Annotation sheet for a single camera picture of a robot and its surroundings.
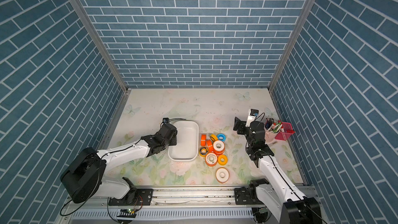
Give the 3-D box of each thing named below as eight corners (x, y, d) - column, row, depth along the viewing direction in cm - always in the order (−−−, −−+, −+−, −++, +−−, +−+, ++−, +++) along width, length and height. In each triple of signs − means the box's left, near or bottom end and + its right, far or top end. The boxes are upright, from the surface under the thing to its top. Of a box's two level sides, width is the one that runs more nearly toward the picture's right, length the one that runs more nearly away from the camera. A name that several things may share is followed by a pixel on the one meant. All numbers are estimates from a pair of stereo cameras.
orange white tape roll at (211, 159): (205, 166, 85) (205, 164, 83) (205, 154, 89) (205, 152, 87) (217, 166, 85) (217, 164, 83) (216, 154, 89) (217, 152, 87)
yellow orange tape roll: (218, 165, 86) (218, 164, 84) (217, 156, 89) (217, 154, 88) (227, 165, 86) (228, 164, 84) (226, 156, 89) (227, 154, 88)
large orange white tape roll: (213, 154, 89) (213, 151, 85) (213, 143, 94) (213, 140, 90) (224, 154, 89) (225, 151, 85) (223, 143, 94) (224, 140, 90)
